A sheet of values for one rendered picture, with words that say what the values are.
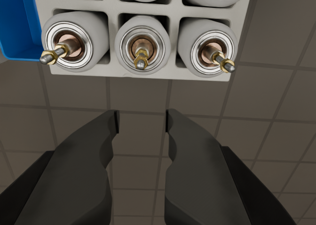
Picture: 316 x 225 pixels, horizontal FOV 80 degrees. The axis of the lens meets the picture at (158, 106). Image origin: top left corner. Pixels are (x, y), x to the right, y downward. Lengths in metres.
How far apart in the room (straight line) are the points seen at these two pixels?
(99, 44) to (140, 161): 0.56
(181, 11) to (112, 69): 0.18
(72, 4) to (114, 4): 0.08
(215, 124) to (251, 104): 0.14
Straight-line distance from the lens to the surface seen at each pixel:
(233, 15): 0.43
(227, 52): 0.36
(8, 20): 0.60
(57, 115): 0.74
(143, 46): 0.30
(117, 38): 0.34
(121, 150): 0.78
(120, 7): 0.40
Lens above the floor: 0.58
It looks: 61 degrees down
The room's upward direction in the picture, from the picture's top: 175 degrees clockwise
